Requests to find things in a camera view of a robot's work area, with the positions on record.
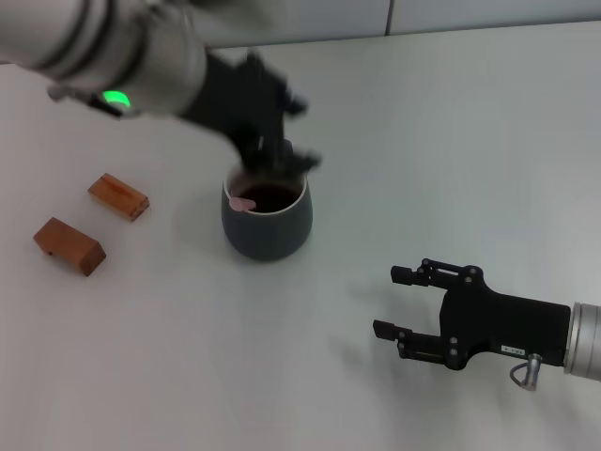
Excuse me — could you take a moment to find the silver right gripper cable plug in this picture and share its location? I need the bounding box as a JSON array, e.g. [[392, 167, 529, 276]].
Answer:
[[510, 353, 544, 391]]

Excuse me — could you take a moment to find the dark grey ceramic mug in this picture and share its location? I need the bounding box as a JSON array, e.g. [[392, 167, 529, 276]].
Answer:
[[221, 163, 313, 263]]

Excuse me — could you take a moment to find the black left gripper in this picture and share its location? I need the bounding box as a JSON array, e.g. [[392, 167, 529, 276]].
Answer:
[[180, 49, 323, 176]]

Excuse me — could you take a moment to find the thick brown wooden block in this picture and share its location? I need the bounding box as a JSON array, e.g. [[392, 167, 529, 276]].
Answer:
[[33, 216, 107, 279]]

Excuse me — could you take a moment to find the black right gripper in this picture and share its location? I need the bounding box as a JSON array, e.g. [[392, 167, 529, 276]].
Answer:
[[373, 257, 573, 372]]

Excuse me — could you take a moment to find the dark coffee liquid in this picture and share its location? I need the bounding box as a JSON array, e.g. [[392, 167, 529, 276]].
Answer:
[[234, 184, 301, 215]]

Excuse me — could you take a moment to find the flat brown wooden block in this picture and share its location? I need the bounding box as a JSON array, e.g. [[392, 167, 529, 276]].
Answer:
[[87, 173, 151, 222]]

